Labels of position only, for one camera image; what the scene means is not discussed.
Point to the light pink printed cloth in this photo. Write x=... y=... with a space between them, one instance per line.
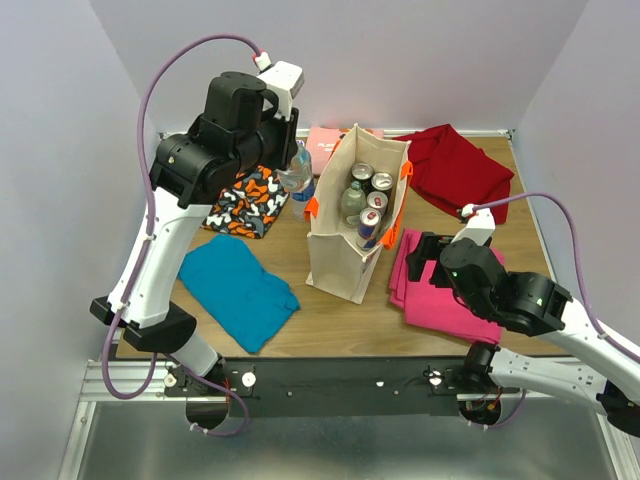
x=321 y=143

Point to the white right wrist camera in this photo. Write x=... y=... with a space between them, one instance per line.
x=479 y=225

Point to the teal folded cloth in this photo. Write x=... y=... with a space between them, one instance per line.
x=228 y=281

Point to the magenta folded cloth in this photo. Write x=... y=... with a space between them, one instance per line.
x=433 y=308

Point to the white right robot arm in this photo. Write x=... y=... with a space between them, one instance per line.
x=531 y=304

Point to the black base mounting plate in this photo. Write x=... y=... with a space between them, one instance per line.
x=348 y=386

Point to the red bull can middle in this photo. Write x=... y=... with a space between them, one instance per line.
x=378 y=201

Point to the red bull can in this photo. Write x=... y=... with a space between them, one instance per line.
x=368 y=228
x=378 y=201

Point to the red bull can front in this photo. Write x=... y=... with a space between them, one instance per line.
x=368 y=228

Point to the orange camouflage cloth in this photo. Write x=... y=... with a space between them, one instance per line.
x=250 y=207

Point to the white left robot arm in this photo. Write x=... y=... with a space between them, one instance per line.
x=186 y=181

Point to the dark red cloth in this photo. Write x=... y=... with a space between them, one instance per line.
x=450 y=172

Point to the beige canvas tote bag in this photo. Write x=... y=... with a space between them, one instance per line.
x=338 y=265

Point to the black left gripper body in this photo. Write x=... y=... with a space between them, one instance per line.
x=266 y=146

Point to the green glass bottle front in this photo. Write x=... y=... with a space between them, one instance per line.
x=298 y=175

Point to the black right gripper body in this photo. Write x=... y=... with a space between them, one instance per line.
x=476 y=304

